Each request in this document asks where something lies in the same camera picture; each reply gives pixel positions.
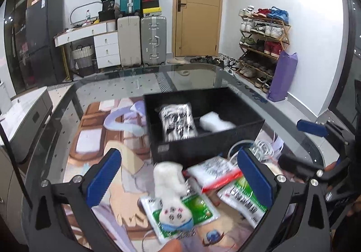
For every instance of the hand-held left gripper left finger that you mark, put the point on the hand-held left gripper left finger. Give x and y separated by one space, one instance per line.
103 174

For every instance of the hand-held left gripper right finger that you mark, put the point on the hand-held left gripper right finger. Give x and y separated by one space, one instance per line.
253 180

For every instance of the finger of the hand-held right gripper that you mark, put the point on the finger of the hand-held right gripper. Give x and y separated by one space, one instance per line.
293 163
310 128

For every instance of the black storage box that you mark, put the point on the black storage box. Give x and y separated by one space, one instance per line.
203 153

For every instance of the white plush paw sock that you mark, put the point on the white plush paw sock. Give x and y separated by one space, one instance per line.
170 184

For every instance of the person's right hand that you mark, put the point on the person's right hand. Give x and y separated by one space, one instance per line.
330 167

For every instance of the green and white packet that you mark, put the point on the green and white packet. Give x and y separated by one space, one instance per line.
201 207
239 201

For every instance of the printed cartoon rug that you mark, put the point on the printed cartoon rug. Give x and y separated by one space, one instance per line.
93 139

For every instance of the white packet with red edge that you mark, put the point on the white packet with red edge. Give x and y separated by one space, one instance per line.
213 173

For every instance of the purple fabric bag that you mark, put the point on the purple fabric bag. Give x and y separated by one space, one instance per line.
283 77

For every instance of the white fluffy cloth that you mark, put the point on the white fluffy cloth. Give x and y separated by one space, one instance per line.
215 122

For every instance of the black and white striped packet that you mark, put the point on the black and white striped packet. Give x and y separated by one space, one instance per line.
177 121

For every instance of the wooden shoe rack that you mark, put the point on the wooden shoe rack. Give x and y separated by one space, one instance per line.
283 40

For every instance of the grey side cabinet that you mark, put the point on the grey side cabinet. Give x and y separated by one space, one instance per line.
25 125

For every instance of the person's leg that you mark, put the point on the person's leg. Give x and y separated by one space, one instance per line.
170 247

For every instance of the rows of shoes on rack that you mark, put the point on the rows of shoes on rack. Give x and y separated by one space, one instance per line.
261 35

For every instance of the woven laundry basket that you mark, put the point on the woven laundry basket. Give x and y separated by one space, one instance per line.
83 60

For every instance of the pile of shoes on floor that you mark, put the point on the pile of shoes on floor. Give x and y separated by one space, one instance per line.
214 60

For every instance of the beige slipper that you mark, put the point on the beige slipper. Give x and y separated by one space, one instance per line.
184 72

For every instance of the white desk with drawers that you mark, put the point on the white desk with drawers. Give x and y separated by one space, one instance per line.
105 46

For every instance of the beige suitcase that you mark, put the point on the beige suitcase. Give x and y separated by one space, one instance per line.
129 40

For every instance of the black refrigerator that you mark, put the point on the black refrigerator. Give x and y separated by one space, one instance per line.
45 43

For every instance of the silver suitcase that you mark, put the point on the silver suitcase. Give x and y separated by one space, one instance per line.
153 39

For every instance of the plastic water bottle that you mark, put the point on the plastic water bottle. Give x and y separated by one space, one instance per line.
88 18

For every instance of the dark glass cabinet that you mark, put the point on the dark glass cabinet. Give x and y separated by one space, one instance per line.
15 38

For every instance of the wooden door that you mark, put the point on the wooden door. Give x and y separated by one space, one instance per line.
197 7

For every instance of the black cat-ear bag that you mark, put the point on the black cat-ear bag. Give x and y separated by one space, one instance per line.
107 8

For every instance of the stack of shoe boxes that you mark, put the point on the stack of shoe boxes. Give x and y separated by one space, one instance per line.
150 1

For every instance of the oval metal frame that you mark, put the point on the oval metal frame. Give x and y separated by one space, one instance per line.
74 11

